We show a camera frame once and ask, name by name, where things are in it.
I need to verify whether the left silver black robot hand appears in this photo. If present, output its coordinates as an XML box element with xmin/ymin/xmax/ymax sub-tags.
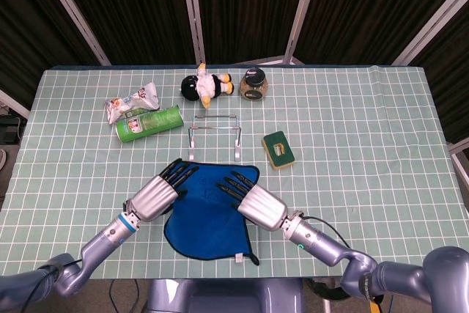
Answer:
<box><xmin>128</xmin><ymin>158</ymin><xmax>199</xmax><ymax>223</ymax></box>

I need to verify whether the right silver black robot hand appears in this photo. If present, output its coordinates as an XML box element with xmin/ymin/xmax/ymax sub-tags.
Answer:
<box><xmin>215</xmin><ymin>169</ymin><xmax>289</xmax><ymax>232</ymax></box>

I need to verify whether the blue cloth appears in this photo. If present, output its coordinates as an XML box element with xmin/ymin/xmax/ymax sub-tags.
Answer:
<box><xmin>163</xmin><ymin>161</ymin><xmax>261</xmax><ymax>266</ymax></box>

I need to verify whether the yellow sponge with green pad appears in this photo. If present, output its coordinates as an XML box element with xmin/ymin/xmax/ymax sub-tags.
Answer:
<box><xmin>261</xmin><ymin>130</ymin><xmax>297</xmax><ymax>172</ymax></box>

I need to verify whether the green chip can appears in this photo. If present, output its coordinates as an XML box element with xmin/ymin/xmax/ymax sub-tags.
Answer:
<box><xmin>115</xmin><ymin>105</ymin><xmax>185</xmax><ymax>144</ymax></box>

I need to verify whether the grey-blue robot torso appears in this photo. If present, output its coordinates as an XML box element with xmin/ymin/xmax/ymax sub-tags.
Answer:
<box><xmin>146</xmin><ymin>278</ymin><xmax>305</xmax><ymax>313</ymax></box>

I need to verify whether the white crumpled snack bag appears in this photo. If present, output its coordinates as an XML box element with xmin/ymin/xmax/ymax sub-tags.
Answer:
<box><xmin>105</xmin><ymin>82</ymin><xmax>161</xmax><ymax>126</ymax></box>

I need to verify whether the black round floor base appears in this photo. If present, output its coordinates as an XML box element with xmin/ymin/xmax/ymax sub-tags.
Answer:
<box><xmin>303</xmin><ymin>278</ymin><xmax>362</xmax><ymax>301</ymax></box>

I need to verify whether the green checked tablecloth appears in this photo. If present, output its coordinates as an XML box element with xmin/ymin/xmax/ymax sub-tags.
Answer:
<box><xmin>0</xmin><ymin>65</ymin><xmax>469</xmax><ymax>280</ymax></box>

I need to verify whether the black white plush penguin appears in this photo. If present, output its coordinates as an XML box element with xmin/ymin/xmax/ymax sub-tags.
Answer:
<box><xmin>181</xmin><ymin>63</ymin><xmax>235</xmax><ymax>110</ymax></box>

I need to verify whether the glass jar with black lid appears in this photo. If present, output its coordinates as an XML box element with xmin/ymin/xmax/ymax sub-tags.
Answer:
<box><xmin>240</xmin><ymin>67</ymin><xmax>271</xmax><ymax>102</ymax></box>

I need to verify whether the black box on floor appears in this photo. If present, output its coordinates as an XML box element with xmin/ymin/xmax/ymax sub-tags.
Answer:
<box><xmin>0</xmin><ymin>114</ymin><xmax>25</xmax><ymax>145</ymax></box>

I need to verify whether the metal wire rack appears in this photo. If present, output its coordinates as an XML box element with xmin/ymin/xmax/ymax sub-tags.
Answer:
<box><xmin>188</xmin><ymin>114</ymin><xmax>243</xmax><ymax>162</ymax></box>

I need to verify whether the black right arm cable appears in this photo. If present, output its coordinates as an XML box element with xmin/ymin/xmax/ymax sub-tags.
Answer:
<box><xmin>303</xmin><ymin>216</ymin><xmax>351</xmax><ymax>248</ymax></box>

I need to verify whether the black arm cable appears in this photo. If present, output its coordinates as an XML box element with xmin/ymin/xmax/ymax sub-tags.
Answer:
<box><xmin>21</xmin><ymin>259</ymin><xmax>84</xmax><ymax>313</ymax></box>
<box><xmin>303</xmin><ymin>216</ymin><xmax>351</xmax><ymax>248</ymax></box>

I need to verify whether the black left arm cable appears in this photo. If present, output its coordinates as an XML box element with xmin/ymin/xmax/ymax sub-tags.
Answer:
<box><xmin>21</xmin><ymin>259</ymin><xmax>84</xmax><ymax>313</ymax></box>

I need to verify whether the white screen frame post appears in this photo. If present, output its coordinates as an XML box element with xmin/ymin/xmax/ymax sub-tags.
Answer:
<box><xmin>284</xmin><ymin>0</ymin><xmax>323</xmax><ymax>65</ymax></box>
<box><xmin>34</xmin><ymin>0</ymin><xmax>112</xmax><ymax>67</ymax></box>
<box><xmin>179</xmin><ymin>0</ymin><xmax>207</xmax><ymax>67</ymax></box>
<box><xmin>391</xmin><ymin>0</ymin><xmax>469</xmax><ymax>67</ymax></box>

